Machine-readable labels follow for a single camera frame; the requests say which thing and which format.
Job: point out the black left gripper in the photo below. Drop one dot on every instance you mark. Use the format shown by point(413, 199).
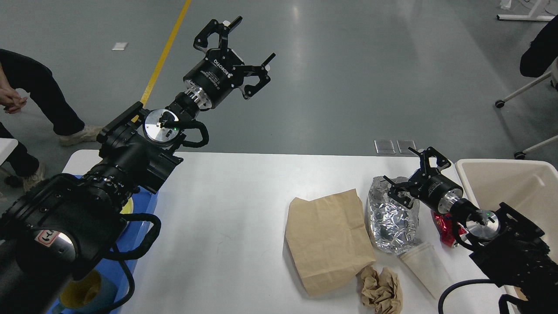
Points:
point(216, 76)

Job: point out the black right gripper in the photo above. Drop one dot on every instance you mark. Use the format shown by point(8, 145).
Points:
point(427, 184)

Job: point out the aluminium foil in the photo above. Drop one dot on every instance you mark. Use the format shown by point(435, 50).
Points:
point(392, 227)

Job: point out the brown paper bag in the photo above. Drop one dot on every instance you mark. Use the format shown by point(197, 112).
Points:
point(328, 241)

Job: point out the yellow plate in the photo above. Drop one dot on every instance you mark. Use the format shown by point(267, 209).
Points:
point(128, 208)

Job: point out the dark teal mug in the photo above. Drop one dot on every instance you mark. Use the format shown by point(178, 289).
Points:
point(94, 292)

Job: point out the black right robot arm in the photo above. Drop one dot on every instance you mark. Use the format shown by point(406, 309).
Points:
point(505, 245)

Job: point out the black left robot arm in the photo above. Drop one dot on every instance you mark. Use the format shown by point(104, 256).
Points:
point(62, 228)

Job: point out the red snack wrapper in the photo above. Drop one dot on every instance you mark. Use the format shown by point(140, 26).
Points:
point(444, 225)

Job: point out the silver floor socket plates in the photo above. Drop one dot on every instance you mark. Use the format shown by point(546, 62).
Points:
point(389, 147)

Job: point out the white paper cup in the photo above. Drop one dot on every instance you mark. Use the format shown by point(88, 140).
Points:
point(428, 268)

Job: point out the cream plastic bin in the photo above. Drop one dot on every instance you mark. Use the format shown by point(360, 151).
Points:
point(528, 186)

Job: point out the crumpled brown paper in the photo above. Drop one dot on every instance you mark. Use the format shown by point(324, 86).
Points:
point(381, 291)

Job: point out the person in black trousers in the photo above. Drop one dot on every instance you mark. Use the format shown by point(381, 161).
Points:
point(22, 72)

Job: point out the white side table corner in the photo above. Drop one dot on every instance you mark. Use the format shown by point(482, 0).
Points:
point(7, 145)

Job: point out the white table leg frame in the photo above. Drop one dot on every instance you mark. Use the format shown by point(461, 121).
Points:
point(537, 12)

